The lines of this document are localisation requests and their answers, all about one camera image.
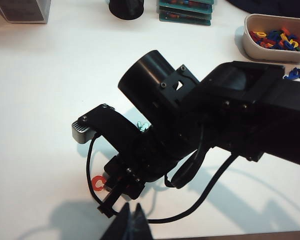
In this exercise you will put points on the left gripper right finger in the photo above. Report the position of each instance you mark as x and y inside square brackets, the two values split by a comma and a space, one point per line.
[142, 225]

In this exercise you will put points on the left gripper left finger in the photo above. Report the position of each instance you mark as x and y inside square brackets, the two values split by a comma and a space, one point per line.
[118, 225]

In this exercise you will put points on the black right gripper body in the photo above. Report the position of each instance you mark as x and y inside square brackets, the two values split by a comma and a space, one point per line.
[145, 162]

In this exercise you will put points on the orange letter c magnet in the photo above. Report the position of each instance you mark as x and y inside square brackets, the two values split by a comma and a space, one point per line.
[94, 184]

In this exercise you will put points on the green letter w magnet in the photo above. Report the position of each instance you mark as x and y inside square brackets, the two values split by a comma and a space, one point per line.
[141, 126]

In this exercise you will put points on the yellow letter magnet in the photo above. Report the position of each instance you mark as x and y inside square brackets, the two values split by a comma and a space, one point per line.
[261, 34]

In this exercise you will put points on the beige pulp bowl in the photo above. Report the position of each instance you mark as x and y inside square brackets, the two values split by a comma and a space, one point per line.
[250, 48]

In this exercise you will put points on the black mesh pen holder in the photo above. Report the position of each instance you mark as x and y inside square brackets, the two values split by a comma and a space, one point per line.
[126, 8]

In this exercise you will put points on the white grey mask box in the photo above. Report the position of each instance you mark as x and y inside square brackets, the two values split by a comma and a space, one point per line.
[22, 11]

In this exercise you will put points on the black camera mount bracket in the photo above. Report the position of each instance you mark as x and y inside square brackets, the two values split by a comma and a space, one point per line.
[110, 120]

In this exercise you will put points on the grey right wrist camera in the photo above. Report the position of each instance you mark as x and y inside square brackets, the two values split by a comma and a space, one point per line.
[81, 131]

